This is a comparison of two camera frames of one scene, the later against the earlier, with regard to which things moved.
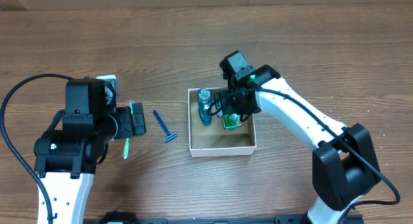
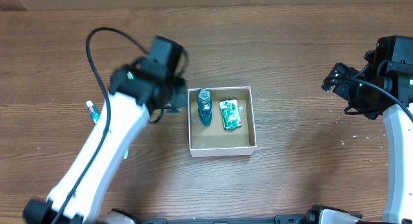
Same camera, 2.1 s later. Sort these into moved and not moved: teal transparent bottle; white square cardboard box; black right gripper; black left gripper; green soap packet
Moved: black left gripper; black right gripper
Not moved: green soap packet; white square cardboard box; teal transparent bottle
